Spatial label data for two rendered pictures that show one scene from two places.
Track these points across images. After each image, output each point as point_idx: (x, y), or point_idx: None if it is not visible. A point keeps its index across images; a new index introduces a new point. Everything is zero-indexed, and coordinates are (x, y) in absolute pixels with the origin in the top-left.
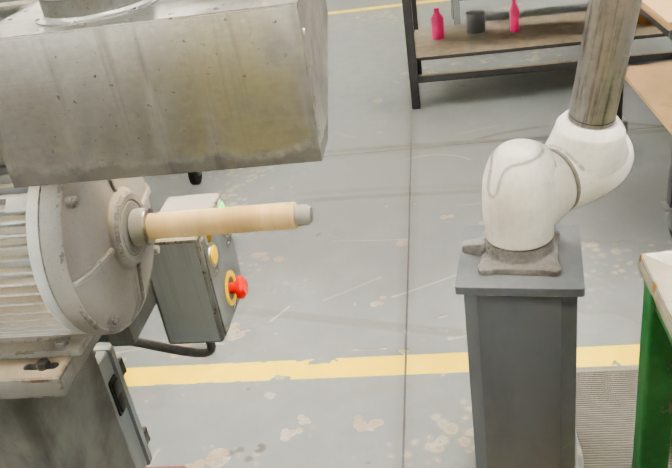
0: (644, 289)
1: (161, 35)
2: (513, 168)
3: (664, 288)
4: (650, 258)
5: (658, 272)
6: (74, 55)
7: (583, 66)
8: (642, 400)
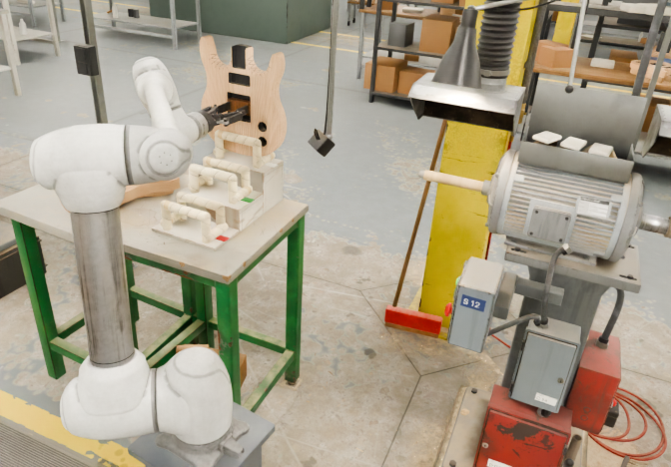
0: (231, 288)
1: None
2: (215, 352)
3: (243, 259)
4: (228, 272)
5: (235, 265)
6: None
7: (128, 303)
8: (238, 336)
